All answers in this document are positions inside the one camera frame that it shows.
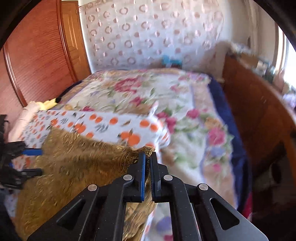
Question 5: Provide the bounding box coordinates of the gold patterned sunflower garment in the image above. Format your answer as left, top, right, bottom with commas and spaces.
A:
14, 128, 154, 240

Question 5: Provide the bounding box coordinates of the folded beige cloth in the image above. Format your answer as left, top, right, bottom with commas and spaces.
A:
8, 101, 40, 142

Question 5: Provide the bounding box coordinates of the yellow plush toy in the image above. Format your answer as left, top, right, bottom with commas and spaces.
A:
37, 97, 61, 110

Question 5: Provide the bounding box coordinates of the dark blue bed sheet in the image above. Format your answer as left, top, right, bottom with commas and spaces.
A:
209, 75, 252, 218

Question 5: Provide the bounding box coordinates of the floral bed quilt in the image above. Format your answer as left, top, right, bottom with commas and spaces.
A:
53, 68, 239, 241

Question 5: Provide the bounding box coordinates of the orange-print white blanket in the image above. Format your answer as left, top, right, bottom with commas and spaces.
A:
4, 108, 172, 218

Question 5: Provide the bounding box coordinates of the wooden louvered wardrobe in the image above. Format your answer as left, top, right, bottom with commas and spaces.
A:
1, 0, 91, 124

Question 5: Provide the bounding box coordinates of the wooden sideboard cabinet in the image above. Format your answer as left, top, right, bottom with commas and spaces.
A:
223, 56, 295, 167

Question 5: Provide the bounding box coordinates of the white circle-pattern curtain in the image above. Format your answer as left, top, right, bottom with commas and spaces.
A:
80, 1, 224, 72

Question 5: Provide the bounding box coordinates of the blue toy on bed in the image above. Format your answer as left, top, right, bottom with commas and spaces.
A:
161, 55, 183, 69

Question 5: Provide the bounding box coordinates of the cardboard box on cabinet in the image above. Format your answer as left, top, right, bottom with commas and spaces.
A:
240, 53, 258, 68

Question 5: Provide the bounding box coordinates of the window with wooden frame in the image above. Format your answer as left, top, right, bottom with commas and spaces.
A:
273, 25, 295, 89

